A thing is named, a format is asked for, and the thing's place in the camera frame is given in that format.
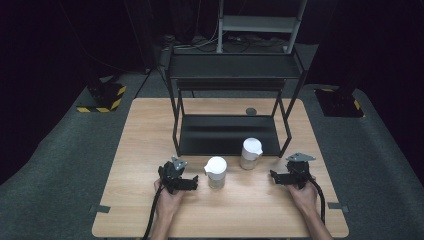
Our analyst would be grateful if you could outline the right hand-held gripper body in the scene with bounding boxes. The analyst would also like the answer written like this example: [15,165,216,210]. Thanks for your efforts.
[285,152,317,190]

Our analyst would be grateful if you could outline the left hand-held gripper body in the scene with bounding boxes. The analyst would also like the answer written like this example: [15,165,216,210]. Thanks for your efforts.
[157,155,200,195]

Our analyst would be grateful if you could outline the white-lidded glass jar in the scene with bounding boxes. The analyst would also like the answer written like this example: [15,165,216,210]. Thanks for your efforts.
[203,155,229,190]
[239,137,264,171]

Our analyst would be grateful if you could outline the black metal shelf rack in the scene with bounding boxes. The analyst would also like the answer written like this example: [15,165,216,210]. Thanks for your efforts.
[164,45,310,159]

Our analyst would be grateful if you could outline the person's left hand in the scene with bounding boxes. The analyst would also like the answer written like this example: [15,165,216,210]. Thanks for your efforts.
[153,178,186,218]

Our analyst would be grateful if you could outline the person's right hand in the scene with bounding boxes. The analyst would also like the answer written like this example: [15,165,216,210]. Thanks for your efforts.
[285,176,320,217]

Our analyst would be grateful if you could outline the grey tape strip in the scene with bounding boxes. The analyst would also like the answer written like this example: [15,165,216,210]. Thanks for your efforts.
[88,203,112,215]
[326,201,350,214]

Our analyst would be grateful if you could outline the black yellow striped stand base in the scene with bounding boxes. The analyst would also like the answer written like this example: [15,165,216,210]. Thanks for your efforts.
[314,87,365,119]
[76,82,128,114]

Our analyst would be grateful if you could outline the grey metal stand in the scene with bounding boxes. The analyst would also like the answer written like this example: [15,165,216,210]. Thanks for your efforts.
[216,0,308,55]

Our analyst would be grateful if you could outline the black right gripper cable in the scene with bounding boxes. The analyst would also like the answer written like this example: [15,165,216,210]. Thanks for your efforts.
[308,175,327,225]

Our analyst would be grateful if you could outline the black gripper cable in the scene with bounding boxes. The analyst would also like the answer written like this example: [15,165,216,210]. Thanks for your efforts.
[142,184,165,240]
[308,175,327,225]

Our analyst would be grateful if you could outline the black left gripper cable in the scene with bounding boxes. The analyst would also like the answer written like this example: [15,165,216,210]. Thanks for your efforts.
[142,184,165,240]

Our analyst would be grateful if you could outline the bundle of floor cables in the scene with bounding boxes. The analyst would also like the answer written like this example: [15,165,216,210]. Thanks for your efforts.
[159,31,288,69]

